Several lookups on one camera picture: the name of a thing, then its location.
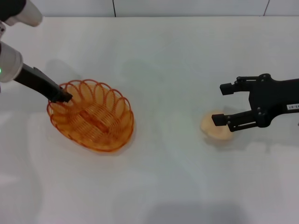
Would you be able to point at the pale round bread bun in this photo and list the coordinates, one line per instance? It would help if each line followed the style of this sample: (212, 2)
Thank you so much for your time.
(210, 131)

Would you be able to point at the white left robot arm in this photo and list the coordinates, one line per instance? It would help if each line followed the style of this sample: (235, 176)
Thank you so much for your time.
(10, 63)

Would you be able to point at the orange woven plastic basket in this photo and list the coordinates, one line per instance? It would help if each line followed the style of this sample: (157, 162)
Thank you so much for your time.
(98, 130)

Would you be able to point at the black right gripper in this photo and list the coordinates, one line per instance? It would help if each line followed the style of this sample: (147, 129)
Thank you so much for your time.
(273, 98)

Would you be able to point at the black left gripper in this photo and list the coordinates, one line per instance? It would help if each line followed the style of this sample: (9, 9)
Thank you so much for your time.
(35, 79)

